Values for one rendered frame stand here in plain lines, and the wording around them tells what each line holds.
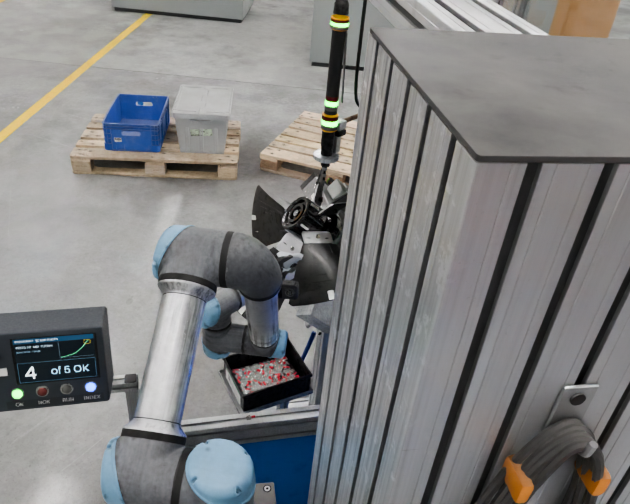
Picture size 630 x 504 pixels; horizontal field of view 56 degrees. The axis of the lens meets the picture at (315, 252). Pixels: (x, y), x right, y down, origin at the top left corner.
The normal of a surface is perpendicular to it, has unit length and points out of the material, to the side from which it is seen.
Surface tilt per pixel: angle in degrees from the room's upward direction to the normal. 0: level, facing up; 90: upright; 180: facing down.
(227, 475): 7
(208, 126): 95
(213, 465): 7
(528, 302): 90
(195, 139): 95
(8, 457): 0
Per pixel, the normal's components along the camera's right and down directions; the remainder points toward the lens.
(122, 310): 0.08, -0.82
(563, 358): 0.15, 0.57
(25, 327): 0.03, -0.94
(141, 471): 0.02, -0.37
